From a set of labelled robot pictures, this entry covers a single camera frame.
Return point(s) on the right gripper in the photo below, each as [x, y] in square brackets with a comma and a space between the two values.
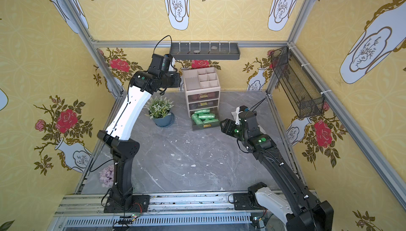
[246, 116]

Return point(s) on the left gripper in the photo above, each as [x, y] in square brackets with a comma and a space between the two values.
[173, 81]

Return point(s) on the green roll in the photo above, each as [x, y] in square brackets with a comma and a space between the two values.
[207, 121]
[196, 119]
[207, 116]
[202, 111]

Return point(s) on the transparent drawer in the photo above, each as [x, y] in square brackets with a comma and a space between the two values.
[206, 126]
[204, 104]
[203, 97]

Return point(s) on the beige drawer organizer cabinet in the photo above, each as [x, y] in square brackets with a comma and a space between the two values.
[202, 90]

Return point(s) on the transparent top drawer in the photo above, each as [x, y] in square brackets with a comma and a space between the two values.
[203, 97]

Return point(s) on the transparent bottom drawer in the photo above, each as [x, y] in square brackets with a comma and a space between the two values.
[206, 126]

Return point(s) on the green roll bottom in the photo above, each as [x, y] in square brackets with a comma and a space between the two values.
[196, 119]

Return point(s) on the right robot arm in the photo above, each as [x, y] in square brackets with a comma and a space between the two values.
[301, 210]

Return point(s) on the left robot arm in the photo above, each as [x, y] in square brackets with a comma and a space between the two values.
[123, 148]

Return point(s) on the white work glove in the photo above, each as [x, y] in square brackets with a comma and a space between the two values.
[235, 115]

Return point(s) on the potted green plant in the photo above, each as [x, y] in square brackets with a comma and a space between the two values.
[160, 111]

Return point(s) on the purple artificial flower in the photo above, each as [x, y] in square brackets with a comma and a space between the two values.
[106, 176]

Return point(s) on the grey wall shelf tray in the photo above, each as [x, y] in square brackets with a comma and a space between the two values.
[205, 50]

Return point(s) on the black wire mesh basket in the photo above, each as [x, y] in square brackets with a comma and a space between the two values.
[301, 91]

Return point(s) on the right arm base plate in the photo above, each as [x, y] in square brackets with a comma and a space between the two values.
[244, 201]

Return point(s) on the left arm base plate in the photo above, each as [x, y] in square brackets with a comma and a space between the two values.
[133, 204]

